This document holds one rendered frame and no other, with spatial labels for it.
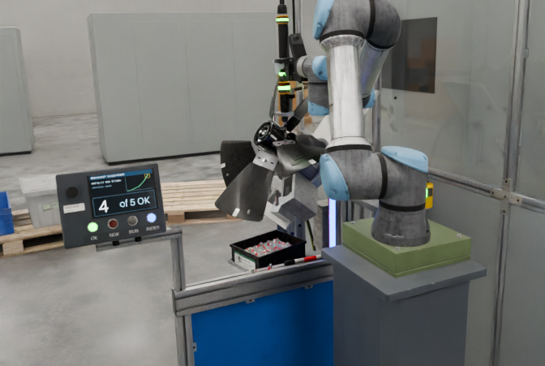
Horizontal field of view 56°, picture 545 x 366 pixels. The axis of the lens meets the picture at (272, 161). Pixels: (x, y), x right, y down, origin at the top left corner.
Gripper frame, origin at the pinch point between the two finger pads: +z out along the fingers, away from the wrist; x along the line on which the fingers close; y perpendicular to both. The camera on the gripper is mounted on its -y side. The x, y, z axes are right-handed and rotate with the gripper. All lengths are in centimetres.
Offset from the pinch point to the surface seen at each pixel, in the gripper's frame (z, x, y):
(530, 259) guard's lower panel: -59, 70, 73
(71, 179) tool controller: -43, -80, 26
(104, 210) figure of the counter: -46, -73, 35
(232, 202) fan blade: 0, -22, 53
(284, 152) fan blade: -13.3, -5.8, 33.1
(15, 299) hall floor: 168, -116, 151
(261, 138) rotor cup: 4.5, -7.2, 30.3
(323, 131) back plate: 17.0, 27.7, 32.5
